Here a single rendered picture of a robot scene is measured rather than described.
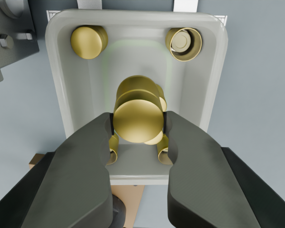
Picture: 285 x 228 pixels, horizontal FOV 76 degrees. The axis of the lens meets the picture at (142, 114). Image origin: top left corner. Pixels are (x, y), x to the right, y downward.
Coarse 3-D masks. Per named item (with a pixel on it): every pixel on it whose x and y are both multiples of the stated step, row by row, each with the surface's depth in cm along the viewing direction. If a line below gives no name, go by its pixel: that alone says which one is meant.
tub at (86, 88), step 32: (64, 32) 18; (128, 32) 23; (160, 32) 23; (224, 32) 17; (64, 64) 19; (96, 64) 25; (128, 64) 25; (160, 64) 25; (192, 64) 23; (64, 96) 20; (96, 96) 27; (192, 96) 24; (64, 128) 22; (128, 160) 29
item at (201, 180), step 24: (168, 120) 11; (168, 144) 10; (192, 144) 9; (216, 144) 9; (192, 168) 8; (216, 168) 8; (168, 192) 7; (192, 192) 7; (216, 192) 7; (240, 192) 7; (168, 216) 7; (192, 216) 6; (216, 216) 6; (240, 216) 6
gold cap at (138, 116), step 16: (128, 80) 14; (144, 80) 14; (128, 96) 11; (144, 96) 11; (128, 112) 11; (144, 112) 11; (160, 112) 11; (128, 128) 12; (144, 128) 12; (160, 128) 12
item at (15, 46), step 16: (0, 0) 13; (16, 0) 15; (0, 16) 14; (16, 16) 15; (0, 32) 14; (16, 32) 16; (32, 32) 17; (0, 48) 14; (16, 48) 16; (32, 48) 18; (0, 64) 14
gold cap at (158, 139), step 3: (162, 132) 26; (159, 135) 26; (162, 135) 26; (153, 138) 26; (156, 138) 26; (159, 138) 26; (147, 141) 26; (150, 141) 26; (153, 141) 26; (156, 141) 26; (159, 141) 26; (150, 144) 27; (153, 144) 27
